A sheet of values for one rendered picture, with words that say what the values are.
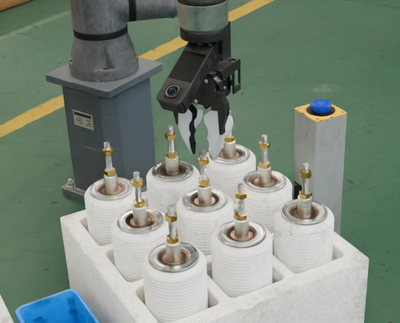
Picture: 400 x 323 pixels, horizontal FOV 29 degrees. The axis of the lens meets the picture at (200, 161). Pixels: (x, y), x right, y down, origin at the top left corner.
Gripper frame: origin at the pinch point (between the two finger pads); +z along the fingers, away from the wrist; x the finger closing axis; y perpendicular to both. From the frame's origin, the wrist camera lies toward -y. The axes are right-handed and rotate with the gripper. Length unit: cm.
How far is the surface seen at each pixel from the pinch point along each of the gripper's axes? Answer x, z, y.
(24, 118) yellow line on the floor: 91, 35, 50
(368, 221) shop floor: -14, 35, 45
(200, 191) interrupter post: 0.0, 7.4, -0.5
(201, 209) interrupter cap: -1.1, 9.4, -2.3
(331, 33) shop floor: 41, 35, 153
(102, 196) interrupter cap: 15.9, 9.5, -6.6
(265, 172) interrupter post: -6.5, 7.2, 10.0
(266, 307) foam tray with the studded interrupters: -16.7, 18.6, -9.4
